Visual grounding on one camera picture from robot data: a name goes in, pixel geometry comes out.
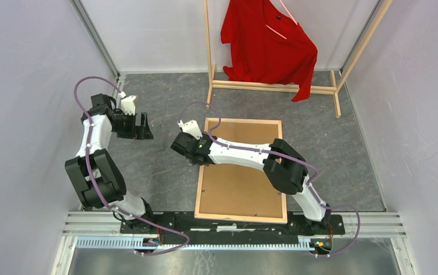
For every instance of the red t-shirt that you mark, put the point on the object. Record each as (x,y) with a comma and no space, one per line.
(268,47)

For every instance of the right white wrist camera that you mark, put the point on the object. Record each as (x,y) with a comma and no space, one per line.
(191,127)

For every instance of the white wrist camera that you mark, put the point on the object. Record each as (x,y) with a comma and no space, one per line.
(127,103)
(191,127)

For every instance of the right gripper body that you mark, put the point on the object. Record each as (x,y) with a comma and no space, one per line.
(205,134)

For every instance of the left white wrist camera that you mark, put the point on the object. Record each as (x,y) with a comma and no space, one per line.
(127,103)

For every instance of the brown cardboard backing board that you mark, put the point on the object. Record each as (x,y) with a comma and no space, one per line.
(232,192)

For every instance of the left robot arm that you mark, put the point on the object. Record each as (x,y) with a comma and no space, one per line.
(95,177)

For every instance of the pink clothes hanger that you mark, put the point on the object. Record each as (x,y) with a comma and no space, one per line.
(289,15)

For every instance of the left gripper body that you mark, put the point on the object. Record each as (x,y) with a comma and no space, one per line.
(125,125)

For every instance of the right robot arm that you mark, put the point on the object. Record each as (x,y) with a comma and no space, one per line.
(285,168)

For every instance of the wooden clothes rack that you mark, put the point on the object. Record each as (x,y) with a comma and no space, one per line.
(333,90)

